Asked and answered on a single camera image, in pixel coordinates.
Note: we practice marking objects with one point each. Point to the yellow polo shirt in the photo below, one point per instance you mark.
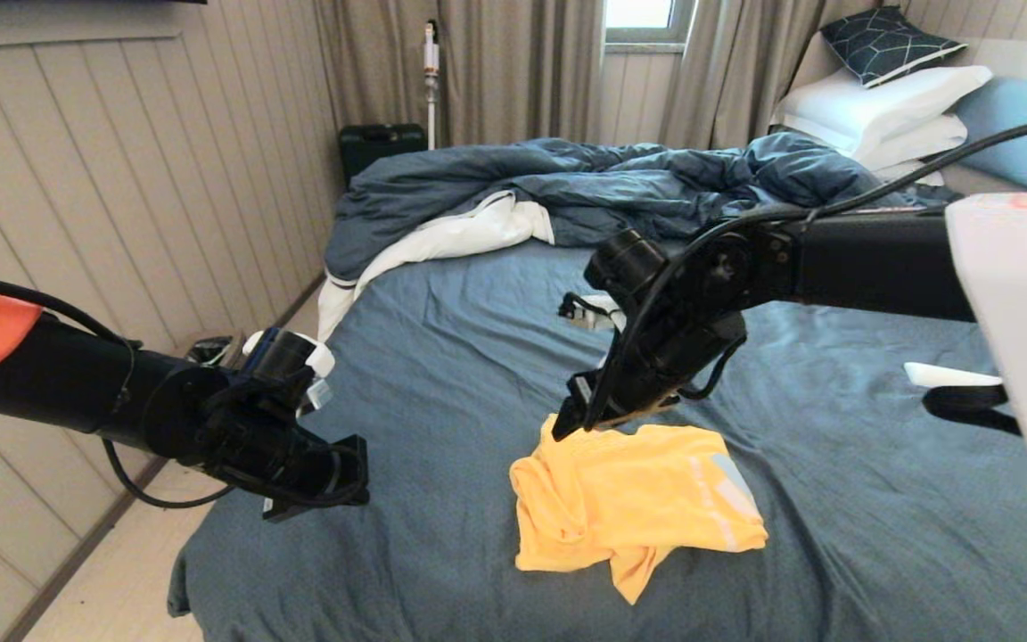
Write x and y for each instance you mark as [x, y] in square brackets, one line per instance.
[620, 508]

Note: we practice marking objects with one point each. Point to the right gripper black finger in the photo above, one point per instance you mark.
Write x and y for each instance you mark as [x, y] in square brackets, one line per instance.
[580, 410]
[643, 410]

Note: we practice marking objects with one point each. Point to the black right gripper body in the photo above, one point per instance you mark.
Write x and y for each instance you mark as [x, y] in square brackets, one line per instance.
[665, 357]

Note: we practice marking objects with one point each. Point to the grey framed window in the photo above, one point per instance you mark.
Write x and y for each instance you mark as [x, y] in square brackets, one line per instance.
[643, 13]

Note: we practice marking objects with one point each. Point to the beige trash bin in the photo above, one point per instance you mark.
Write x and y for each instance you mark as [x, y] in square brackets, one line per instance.
[215, 348]

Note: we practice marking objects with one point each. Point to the small white label tag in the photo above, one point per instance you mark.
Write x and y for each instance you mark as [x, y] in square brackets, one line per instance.
[317, 392]

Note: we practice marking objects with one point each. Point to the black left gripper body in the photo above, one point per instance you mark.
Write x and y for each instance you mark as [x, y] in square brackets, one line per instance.
[273, 455]

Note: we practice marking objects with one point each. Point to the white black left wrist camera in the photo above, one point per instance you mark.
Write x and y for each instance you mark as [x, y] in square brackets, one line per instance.
[286, 357]

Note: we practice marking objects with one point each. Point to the white remote control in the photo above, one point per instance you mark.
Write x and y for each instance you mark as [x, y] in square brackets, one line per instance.
[950, 374]

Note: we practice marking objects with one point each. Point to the dark patterned cushion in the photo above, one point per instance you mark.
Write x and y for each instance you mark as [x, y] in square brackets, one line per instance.
[888, 43]

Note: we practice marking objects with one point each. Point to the bed with blue sheet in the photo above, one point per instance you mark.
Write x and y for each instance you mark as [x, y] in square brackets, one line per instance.
[478, 357]

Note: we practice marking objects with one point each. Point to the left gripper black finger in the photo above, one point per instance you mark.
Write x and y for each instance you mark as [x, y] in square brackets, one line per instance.
[350, 471]
[304, 508]

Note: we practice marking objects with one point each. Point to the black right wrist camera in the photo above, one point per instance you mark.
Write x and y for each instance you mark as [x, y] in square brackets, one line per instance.
[625, 263]

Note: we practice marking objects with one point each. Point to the white stick vacuum cleaner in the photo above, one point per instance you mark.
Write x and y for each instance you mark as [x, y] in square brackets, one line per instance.
[431, 57]

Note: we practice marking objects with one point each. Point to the dark blue duvet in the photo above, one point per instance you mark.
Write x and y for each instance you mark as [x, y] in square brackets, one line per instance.
[522, 178]

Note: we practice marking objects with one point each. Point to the beige window curtain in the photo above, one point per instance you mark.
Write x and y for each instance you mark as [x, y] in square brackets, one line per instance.
[727, 67]
[513, 67]

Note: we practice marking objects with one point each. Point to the white pillow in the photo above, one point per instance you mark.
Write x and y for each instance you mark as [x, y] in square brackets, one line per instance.
[919, 140]
[910, 172]
[870, 102]

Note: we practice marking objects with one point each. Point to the dark wall television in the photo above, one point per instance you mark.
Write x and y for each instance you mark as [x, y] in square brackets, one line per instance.
[77, 2]

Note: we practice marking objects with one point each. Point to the dark green hard case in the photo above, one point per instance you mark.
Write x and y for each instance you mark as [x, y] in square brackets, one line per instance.
[380, 144]

